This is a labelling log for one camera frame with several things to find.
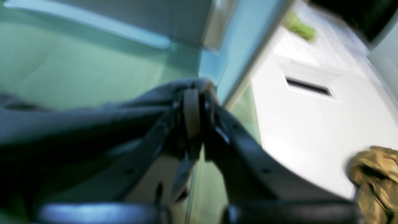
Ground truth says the white storage bin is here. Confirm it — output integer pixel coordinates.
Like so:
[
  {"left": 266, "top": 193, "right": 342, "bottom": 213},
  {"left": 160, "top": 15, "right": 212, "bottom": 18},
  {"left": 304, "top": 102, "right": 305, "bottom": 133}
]
[{"left": 1, "top": 0, "right": 292, "bottom": 104}]

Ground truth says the grey t-shirt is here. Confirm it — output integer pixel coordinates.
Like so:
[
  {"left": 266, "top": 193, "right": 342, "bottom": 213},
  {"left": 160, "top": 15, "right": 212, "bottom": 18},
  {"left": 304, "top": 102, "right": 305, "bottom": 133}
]
[{"left": 1, "top": 78, "right": 215, "bottom": 223}]

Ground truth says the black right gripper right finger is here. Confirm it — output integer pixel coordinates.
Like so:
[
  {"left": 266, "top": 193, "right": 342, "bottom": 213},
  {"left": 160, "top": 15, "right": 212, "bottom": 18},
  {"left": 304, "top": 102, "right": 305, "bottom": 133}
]
[{"left": 201, "top": 93, "right": 364, "bottom": 224}]

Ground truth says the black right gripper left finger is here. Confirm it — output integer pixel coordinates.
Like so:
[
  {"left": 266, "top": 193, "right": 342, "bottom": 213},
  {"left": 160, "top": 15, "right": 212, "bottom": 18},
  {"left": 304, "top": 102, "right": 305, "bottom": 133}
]
[{"left": 35, "top": 88, "right": 201, "bottom": 224}]

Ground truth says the olive crumpled cloth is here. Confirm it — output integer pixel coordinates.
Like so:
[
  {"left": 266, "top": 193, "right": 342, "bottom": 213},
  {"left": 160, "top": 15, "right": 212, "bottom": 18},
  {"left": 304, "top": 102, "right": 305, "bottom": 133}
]
[{"left": 347, "top": 146, "right": 398, "bottom": 224}]

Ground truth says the green table cloth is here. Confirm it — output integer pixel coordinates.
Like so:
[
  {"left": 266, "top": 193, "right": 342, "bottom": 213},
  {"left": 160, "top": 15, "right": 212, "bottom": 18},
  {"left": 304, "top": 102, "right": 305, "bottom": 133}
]
[{"left": 0, "top": 9, "right": 261, "bottom": 224}]

